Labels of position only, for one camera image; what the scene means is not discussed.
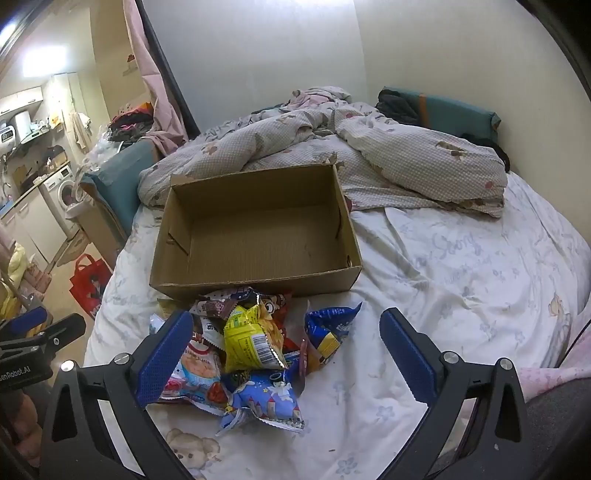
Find white washing machine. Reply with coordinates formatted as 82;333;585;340
39;164;80;228

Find brown cardboard box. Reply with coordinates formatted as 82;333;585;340
148;161;363;301

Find red cartoon face snack packet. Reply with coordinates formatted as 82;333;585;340
256;292;296;354

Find pale blue red snack packet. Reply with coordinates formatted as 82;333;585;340
159;339;232;416

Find black clothes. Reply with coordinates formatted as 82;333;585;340
375;89;422;126

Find black curved bed pole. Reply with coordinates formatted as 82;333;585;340
137;0;200;136

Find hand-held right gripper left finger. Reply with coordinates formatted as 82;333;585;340
39;310;195;480

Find white floral bed sheet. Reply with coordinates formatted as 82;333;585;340
85;173;591;480

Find yellow snack packet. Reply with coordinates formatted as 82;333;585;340
223;302;289;374

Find white kitchen appliance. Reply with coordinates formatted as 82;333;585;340
13;111;34;140

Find pink blanket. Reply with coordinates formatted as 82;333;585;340
516;307;591;400

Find yellow garment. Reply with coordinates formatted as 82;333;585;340
6;244;29;298

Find teal bed cushion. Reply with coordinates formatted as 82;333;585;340
79;138;161;247
381;87;502;140

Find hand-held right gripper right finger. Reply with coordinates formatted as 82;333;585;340
379;308;550;480

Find blue castle print snack packet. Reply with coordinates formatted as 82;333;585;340
217;367;306;437

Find pile of dark clothes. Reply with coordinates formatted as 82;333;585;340
107;102;154;143

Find black cloth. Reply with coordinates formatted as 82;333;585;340
461;133;512;172

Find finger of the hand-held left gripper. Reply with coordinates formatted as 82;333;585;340
0;313;87;365
0;307;49;342

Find checked printed quilt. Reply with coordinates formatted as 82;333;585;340
139;85;509;219

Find red shopping bag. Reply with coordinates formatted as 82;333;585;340
69;254;114;320

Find hanging white towel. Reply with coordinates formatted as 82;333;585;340
70;112;92;152

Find dark blue snack packet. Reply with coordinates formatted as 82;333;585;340
304;301;363;374

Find pink curtain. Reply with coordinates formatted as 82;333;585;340
122;0;190;158

